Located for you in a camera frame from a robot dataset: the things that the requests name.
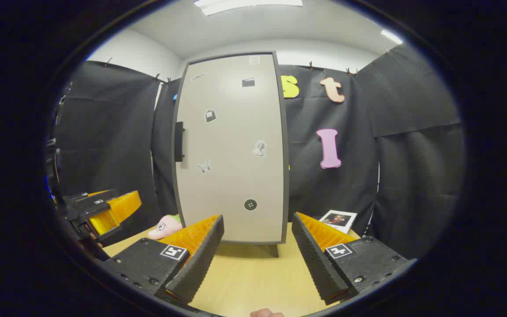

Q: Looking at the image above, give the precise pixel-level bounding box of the pink plush toy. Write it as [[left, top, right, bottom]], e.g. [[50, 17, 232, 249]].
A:
[[148, 215, 183, 240]]

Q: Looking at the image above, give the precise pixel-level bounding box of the grey cabinet door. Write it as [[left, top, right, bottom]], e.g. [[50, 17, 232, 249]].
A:
[[173, 52, 287, 243]]

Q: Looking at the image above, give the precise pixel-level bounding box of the long ceiling light panel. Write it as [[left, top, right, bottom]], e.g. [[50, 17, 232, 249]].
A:
[[193, 0, 303, 17]]

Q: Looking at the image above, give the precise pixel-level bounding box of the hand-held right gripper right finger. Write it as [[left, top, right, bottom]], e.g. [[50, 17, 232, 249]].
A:
[[292, 212, 417, 306]]

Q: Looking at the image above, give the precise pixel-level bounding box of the small ceiling light panel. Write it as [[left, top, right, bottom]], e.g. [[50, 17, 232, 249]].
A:
[[380, 29, 404, 45]]

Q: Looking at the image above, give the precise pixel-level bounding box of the white photo cover book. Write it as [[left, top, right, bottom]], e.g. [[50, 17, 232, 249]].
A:
[[319, 210, 358, 234]]

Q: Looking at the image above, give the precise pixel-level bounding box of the black backdrop cloth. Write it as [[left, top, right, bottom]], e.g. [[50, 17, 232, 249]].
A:
[[53, 43, 464, 260]]

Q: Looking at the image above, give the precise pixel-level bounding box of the black door handle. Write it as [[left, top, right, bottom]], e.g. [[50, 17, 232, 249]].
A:
[[174, 122, 186, 162]]

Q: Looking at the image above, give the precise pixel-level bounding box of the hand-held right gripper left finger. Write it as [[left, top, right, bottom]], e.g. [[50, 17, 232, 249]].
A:
[[104, 214, 225, 305]]

